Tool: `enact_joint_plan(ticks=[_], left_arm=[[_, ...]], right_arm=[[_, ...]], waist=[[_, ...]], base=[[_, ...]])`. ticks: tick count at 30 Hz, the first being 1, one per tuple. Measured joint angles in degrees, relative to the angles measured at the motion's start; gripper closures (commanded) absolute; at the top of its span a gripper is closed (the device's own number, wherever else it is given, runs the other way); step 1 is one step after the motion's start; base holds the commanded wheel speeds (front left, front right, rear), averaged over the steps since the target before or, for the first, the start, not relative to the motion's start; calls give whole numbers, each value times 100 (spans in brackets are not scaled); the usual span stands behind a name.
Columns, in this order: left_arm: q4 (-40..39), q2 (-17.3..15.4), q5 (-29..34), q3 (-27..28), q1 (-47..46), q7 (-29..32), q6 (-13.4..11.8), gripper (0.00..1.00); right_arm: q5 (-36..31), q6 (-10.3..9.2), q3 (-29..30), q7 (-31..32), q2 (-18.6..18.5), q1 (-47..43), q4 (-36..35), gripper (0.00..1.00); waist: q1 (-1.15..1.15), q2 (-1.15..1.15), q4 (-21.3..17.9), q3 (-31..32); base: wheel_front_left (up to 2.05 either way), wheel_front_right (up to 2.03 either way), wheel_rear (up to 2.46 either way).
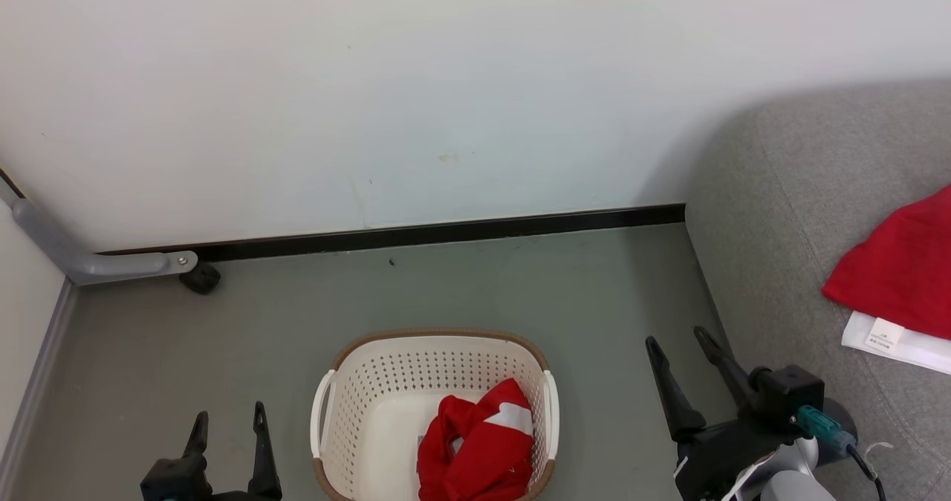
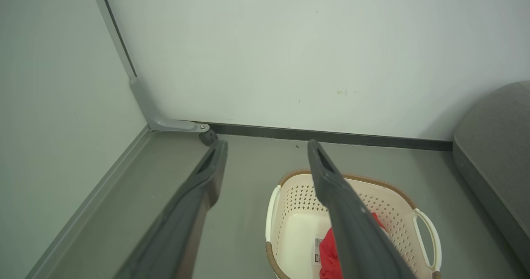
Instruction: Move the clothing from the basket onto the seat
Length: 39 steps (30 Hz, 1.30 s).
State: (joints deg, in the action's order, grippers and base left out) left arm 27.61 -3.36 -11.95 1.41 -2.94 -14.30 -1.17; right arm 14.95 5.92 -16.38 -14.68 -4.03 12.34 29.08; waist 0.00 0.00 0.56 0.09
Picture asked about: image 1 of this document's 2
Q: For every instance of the grey skirting strip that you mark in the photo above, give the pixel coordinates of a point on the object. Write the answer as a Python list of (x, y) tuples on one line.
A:
[(33, 389)]

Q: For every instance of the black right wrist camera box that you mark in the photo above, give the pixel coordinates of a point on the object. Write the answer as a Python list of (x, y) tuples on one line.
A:
[(787, 393)]

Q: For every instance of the beige perforated laundry basket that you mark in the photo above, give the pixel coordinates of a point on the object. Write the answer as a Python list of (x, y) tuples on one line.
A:
[(386, 412)]

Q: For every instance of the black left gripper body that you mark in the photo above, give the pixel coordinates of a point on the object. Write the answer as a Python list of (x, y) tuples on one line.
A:
[(178, 482)]

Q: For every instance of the grey fabric sofa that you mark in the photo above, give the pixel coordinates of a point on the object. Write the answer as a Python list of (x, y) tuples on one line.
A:
[(780, 226)]

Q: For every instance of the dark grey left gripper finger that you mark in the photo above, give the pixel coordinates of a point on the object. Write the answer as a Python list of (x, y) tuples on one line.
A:
[(196, 438), (261, 456)]

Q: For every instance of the grey metal tube leg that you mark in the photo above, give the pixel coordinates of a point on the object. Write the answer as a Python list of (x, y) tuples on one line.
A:
[(82, 263)]

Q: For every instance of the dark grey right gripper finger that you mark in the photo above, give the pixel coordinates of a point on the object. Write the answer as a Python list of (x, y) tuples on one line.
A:
[(672, 393), (724, 371)]

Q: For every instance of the red white sports jersey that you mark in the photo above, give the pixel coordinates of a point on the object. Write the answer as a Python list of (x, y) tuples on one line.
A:
[(906, 270)]

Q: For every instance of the red shorts with white panel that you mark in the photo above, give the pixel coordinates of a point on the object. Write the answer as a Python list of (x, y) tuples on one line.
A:
[(479, 456)]

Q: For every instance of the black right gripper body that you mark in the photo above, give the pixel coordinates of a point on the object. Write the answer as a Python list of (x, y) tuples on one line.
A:
[(724, 453)]

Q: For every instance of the black baseboard strip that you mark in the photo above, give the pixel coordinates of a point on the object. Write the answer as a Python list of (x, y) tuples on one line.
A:
[(446, 232)]

